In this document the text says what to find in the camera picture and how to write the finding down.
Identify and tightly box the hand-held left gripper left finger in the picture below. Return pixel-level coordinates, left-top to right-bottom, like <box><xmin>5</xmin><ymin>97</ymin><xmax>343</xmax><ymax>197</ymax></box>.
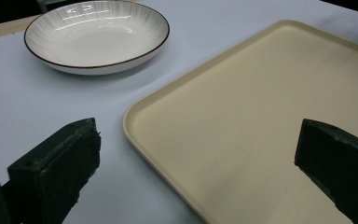
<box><xmin>1</xmin><ymin>117</ymin><xmax>102</xmax><ymax>224</ymax></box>

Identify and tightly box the white dark-rimmed plate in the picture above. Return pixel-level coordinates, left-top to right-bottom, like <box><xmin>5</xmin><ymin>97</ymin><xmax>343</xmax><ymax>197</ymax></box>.
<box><xmin>23</xmin><ymin>0</ymin><xmax>171</xmax><ymax>77</ymax></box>

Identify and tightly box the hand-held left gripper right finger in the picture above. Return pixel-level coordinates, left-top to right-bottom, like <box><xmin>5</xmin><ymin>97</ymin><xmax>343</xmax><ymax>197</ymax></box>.
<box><xmin>294</xmin><ymin>118</ymin><xmax>358</xmax><ymax>224</ymax></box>

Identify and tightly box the beige plastic tray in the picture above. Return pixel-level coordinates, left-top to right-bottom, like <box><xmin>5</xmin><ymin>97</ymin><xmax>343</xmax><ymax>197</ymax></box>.
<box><xmin>122</xmin><ymin>19</ymin><xmax>358</xmax><ymax>224</ymax></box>

